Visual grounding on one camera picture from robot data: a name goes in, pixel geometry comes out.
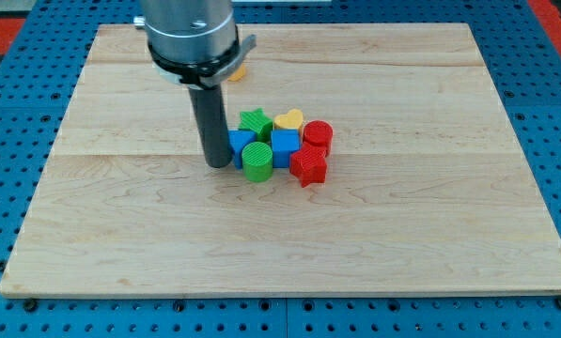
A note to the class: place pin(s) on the green star block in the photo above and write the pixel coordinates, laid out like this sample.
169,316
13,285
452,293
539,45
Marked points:
257,122

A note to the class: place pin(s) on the blue triangle block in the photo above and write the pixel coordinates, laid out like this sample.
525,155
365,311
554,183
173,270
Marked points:
239,139

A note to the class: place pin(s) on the red star block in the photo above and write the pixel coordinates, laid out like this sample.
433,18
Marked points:
309,164

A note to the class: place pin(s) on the black clamp with grey bracket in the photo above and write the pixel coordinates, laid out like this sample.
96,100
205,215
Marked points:
206,74

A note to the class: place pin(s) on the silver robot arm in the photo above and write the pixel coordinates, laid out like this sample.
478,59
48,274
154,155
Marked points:
190,43

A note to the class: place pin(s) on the wooden board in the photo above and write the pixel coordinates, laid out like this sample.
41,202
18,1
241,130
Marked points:
427,194

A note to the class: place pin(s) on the yellow heart block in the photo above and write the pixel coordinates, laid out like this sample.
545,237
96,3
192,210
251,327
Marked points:
293,119

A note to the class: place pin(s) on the blue cube block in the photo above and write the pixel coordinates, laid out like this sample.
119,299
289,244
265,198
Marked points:
284,143

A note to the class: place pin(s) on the yellow block behind arm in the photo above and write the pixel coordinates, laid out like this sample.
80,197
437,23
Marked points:
238,74

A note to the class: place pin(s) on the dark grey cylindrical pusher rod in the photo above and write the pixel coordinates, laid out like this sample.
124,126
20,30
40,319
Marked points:
210,116

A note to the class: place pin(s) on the green cylinder block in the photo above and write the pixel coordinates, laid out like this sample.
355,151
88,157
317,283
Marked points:
257,162

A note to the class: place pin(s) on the red cylinder block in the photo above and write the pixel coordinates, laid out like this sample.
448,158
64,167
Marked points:
319,133

